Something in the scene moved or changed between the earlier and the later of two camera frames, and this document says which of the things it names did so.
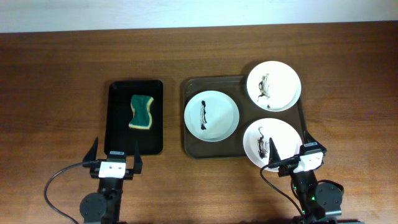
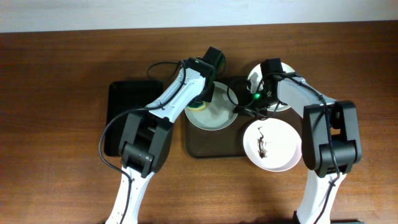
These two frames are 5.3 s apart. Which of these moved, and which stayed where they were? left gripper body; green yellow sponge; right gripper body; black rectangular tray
Moved: right gripper body; left gripper body; green yellow sponge
Stayed: black rectangular tray
